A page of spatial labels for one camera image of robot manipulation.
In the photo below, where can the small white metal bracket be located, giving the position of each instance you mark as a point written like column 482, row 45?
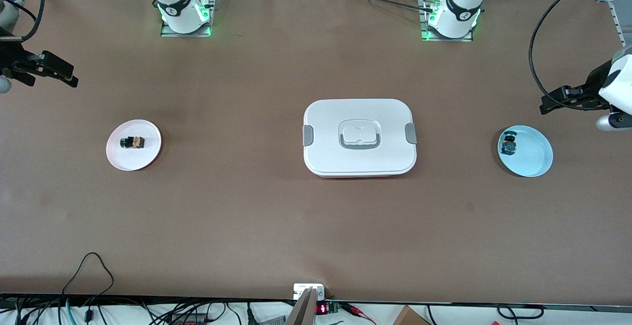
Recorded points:
column 298, row 289

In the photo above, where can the red clip test leads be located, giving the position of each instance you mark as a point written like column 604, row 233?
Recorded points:
column 358, row 310

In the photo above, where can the white lunch box grey latches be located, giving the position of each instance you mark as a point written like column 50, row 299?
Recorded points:
column 360, row 117

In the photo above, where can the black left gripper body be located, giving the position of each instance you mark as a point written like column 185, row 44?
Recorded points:
column 594, row 81

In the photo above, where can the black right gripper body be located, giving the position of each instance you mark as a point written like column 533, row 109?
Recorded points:
column 11, row 59

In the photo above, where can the light blue round plate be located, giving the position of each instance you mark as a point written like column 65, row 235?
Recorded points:
column 533, row 154

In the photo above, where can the black power plug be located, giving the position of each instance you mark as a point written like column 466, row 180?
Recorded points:
column 251, row 315

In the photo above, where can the brown cardboard box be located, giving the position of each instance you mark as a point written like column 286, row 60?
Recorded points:
column 409, row 317

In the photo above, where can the aluminium profile bar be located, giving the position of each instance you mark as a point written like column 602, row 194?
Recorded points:
column 302, row 312

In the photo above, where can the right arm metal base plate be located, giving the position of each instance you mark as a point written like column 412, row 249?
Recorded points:
column 170, row 33

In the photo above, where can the pink round plate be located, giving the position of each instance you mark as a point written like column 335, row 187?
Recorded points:
column 133, row 159

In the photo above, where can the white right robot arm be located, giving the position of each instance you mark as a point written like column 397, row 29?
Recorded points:
column 177, row 14

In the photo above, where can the orange push button switch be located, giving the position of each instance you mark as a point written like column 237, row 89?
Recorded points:
column 133, row 142

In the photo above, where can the perforated aluminium bracket strip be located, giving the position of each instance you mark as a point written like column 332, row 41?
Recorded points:
column 612, row 14

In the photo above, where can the green push button switch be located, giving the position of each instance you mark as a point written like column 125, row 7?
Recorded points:
column 508, row 146

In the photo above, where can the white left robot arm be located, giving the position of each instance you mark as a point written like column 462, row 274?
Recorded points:
column 459, row 16

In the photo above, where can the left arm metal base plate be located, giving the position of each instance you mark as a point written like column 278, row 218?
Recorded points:
column 444, row 39

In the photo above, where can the red digit display module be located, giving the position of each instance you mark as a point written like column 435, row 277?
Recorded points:
column 322, row 308

